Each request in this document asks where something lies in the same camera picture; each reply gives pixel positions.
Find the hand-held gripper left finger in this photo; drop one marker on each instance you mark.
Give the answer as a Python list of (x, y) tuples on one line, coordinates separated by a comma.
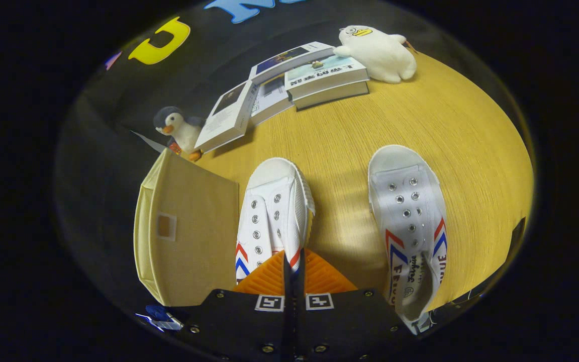
[(247, 327)]

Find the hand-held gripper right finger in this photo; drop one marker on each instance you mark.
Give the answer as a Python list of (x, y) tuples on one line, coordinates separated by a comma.
[(345, 327)]

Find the beige fabric storage box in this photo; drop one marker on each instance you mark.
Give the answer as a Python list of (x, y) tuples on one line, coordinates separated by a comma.
[(194, 236)]

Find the white canvas shoe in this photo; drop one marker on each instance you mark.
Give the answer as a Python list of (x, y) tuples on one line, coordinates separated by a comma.
[(274, 201), (405, 211)]

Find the penguin plush toy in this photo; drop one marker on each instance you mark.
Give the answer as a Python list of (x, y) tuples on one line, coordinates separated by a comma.
[(181, 131)]

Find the white book with portrait cover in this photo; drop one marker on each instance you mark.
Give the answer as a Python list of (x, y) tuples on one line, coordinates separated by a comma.
[(226, 118)]

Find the thin white booklet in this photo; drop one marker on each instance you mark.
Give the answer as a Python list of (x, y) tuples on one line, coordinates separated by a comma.
[(272, 98)]

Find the book with dark blue picture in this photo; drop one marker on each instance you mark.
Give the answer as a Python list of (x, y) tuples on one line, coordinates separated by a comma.
[(289, 58)]

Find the white duck plush toy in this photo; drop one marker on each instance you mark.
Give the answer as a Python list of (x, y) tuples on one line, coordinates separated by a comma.
[(380, 55)]

